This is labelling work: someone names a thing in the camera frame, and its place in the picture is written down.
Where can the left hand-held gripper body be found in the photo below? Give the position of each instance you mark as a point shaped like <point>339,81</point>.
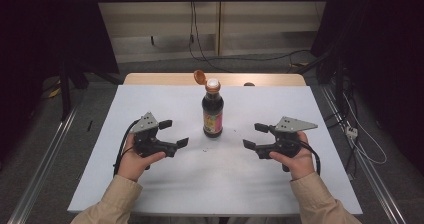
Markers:
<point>148,135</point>

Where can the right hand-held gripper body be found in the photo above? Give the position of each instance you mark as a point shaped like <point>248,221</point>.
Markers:
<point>286,137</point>

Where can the dark soy sauce bottle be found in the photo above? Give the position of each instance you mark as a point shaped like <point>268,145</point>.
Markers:
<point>212,112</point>

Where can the person's right hand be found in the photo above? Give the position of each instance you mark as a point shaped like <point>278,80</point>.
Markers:
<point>300,164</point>

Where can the person's left hand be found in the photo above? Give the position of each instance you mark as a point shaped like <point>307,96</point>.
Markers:
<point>136,165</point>

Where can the white power strip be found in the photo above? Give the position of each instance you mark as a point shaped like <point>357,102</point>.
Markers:
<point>351,132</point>

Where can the small dark round object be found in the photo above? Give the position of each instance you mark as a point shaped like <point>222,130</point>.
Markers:
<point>249,84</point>

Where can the black curtain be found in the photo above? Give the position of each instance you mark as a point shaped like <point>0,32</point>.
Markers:
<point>43,27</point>
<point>383,34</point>

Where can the metal floor rail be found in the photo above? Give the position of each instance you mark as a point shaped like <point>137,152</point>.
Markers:
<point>363,160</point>
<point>40,170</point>

